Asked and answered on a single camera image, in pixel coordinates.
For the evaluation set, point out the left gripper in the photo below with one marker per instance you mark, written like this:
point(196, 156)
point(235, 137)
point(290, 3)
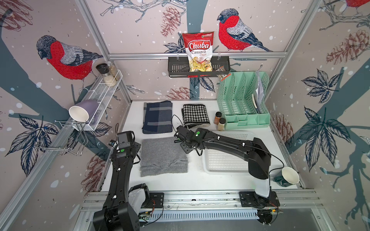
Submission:
point(137, 145)

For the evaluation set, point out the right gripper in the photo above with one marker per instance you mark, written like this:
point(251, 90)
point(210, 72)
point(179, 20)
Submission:
point(184, 150)

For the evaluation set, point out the grey knitted scarf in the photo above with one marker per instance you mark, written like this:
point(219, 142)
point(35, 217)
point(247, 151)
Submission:
point(162, 156)

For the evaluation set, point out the white plastic basket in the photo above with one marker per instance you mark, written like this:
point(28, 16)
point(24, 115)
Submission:
point(220, 163)

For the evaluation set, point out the navy plaid scarf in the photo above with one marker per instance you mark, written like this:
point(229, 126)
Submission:
point(157, 118)

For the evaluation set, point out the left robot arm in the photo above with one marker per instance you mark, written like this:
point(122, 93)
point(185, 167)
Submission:
point(121, 209)

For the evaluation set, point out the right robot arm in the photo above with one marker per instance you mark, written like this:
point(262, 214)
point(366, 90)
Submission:
point(252, 151)

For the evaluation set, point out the houndstooth folded scarf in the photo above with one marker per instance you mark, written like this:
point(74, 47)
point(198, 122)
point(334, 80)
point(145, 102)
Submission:
point(195, 116)

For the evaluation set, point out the beige spice jar black lid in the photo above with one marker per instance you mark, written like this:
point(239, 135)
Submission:
point(221, 124)

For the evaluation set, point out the brown spice jar black lid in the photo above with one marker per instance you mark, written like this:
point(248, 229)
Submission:
point(217, 118)

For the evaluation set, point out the purple cup white inside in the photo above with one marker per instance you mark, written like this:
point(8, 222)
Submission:
point(84, 110)

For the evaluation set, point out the mint green desk organizer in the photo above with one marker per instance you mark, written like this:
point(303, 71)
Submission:
point(237, 100)

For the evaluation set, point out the snack packet in black shelf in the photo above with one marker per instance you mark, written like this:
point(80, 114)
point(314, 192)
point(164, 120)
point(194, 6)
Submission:
point(223, 74)

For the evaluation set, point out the glass jar on shelf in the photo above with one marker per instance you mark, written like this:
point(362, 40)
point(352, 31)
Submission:
point(113, 70)

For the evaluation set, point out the black lid jar on shelf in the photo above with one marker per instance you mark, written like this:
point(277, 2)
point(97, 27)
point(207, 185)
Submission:
point(103, 69)

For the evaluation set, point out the Chuba cassava chips bag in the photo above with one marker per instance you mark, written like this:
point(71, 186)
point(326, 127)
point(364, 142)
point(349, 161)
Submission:
point(199, 49)

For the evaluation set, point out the green mug white inside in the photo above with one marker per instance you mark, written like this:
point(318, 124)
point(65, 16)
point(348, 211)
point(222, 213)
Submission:
point(287, 177)

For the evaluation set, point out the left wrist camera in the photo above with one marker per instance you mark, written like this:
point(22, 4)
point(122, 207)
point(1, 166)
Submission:
point(125, 139)

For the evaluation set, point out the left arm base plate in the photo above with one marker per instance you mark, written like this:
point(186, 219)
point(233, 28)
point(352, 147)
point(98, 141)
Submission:
point(151, 200)

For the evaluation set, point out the wire cup holder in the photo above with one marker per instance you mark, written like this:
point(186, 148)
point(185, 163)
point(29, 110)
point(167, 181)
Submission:
point(63, 137)

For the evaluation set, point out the white wire wall shelf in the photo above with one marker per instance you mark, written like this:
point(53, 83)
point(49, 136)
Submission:
point(102, 92)

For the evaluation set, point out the black wall basket shelf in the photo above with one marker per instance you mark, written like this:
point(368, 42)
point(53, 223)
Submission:
point(182, 67)

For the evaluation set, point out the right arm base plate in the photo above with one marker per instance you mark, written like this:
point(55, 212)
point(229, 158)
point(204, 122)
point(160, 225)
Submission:
point(249, 199)

